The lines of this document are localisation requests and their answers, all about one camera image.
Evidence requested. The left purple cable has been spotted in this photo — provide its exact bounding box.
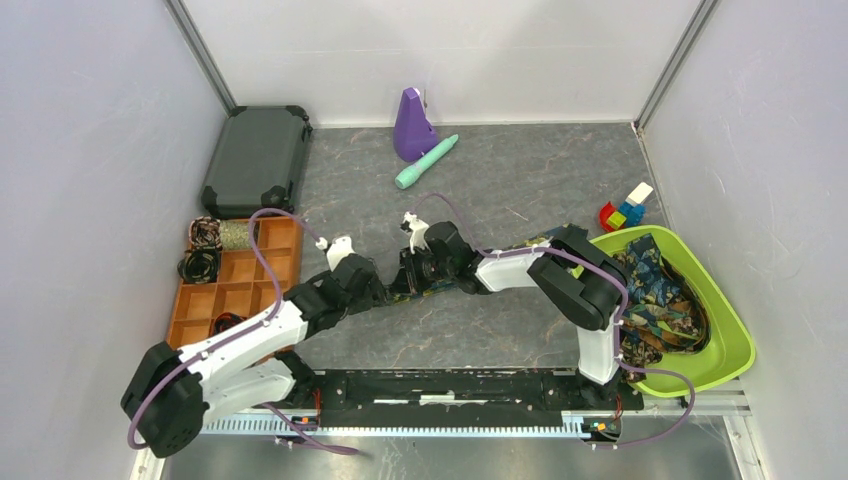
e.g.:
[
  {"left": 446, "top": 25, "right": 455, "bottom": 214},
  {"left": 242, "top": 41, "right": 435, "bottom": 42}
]
[{"left": 125, "top": 207, "right": 326, "bottom": 452}]

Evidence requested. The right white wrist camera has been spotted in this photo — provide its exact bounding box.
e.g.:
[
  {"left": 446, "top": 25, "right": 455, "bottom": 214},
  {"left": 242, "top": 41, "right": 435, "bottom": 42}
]
[{"left": 400, "top": 211, "right": 429, "bottom": 254}]

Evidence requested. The rolled orange black tie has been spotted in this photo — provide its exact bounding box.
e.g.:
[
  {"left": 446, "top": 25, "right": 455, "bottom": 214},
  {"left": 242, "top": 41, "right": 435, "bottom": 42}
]
[{"left": 209, "top": 312, "right": 244, "bottom": 336}]

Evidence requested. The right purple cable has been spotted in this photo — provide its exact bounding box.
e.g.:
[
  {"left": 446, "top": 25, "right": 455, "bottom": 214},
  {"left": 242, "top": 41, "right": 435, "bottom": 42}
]
[{"left": 410, "top": 192, "right": 697, "bottom": 452}]

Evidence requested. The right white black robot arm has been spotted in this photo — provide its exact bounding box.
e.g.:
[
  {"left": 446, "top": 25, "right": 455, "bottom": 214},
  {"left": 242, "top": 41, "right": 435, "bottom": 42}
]
[{"left": 390, "top": 216, "right": 628, "bottom": 408}]

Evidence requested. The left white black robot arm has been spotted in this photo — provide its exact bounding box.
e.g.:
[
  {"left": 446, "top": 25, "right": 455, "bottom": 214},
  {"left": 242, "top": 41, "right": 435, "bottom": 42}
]
[{"left": 120, "top": 254, "right": 386, "bottom": 458}]

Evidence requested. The rolled olive speckled tie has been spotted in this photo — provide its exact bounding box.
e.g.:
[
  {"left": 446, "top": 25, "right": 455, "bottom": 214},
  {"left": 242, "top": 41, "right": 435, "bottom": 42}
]
[{"left": 218, "top": 220, "right": 258, "bottom": 251}]

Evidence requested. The pile of patterned ties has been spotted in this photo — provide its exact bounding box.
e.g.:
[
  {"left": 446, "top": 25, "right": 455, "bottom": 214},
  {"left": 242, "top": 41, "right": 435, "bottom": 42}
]
[{"left": 614, "top": 234, "right": 711, "bottom": 368}]

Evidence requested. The colourful toy block stack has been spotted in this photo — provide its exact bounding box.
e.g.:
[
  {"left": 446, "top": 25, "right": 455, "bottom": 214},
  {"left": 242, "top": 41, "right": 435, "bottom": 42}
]
[{"left": 598, "top": 182, "right": 654, "bottom": 233}]

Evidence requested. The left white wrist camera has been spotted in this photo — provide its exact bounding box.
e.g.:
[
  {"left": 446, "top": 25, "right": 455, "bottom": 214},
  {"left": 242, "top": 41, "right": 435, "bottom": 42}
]
[{"left": 315, "top": 235, "right": 355, "bottom": 271}]

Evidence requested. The dark green hard case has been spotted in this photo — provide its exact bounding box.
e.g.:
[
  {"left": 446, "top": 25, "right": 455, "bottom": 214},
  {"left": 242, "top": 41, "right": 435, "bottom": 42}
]
[{"left": 199, "top": 105, "right": 313, "bottom": 219}]

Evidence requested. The purple metronome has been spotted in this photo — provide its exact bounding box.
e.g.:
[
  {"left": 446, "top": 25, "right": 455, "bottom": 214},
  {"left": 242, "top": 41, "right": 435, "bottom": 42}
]
[{"left": 393, "top": 87, "right": 440, "bottom": 163}]

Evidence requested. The purple cable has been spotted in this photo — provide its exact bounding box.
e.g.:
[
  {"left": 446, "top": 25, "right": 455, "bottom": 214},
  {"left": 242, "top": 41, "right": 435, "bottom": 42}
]
[
  {"left": 410, "top": 192, "right": 697, "bottom": 452},
  {"left": 125, "top": 207, "right": 326, "bottom": 452}
]

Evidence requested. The lime green plastic bin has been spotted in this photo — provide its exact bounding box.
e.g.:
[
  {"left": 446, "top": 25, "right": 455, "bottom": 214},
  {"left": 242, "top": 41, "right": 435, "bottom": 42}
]
[{"left": 591, "top": 225, "right": 756, "bottom": 392}]

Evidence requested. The rolled pink brown tie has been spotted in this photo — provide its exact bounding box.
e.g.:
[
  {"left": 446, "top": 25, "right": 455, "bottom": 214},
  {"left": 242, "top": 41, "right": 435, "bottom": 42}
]
[{"left": 188, "top": 216, "right": 223, "bottom": 252}]

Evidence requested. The rolled black patterned tie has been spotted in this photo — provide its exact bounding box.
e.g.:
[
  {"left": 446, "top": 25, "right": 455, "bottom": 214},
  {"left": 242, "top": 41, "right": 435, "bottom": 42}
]
[{"left": 177, "top": 249, "right": 221, "bottom": 285}]

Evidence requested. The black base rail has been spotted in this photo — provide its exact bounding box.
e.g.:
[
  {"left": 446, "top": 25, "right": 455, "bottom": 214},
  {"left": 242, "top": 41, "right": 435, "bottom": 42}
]
[{"left": 273, "top": 368, "right": 644, "bottom": 429}]

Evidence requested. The teal cylindrical pen tool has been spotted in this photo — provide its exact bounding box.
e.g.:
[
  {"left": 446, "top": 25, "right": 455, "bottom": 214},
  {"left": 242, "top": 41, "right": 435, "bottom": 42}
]
[{"left": 394, "top": 134, "right": 460, "bottom": 190}]

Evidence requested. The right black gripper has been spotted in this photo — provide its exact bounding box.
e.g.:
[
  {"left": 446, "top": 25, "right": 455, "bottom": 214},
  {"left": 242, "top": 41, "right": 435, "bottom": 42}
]
[{"left": 390, "top": 244, "right": 456, "bottom": 295}]

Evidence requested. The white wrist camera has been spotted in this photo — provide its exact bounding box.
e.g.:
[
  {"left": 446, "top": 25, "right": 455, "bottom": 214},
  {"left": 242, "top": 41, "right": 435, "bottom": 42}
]
[
  {"left": 400, "top": 211, "right": 429, "bottom": 254},
  {"left": 315, "top": 235, "right": 355, "bottom": 271}
]

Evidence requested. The blue yellow floral tie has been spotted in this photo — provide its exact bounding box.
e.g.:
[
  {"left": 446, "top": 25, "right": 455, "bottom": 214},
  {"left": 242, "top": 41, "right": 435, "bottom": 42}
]
[{"left": 380, "top": 228, "right": 571, "bottom": 309}]

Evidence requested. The orange compartment tray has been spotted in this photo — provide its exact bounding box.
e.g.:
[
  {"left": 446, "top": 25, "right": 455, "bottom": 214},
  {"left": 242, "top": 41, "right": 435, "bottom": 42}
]
[{"left": 166, "top": 216, "right": 303, "bottom": 349}]

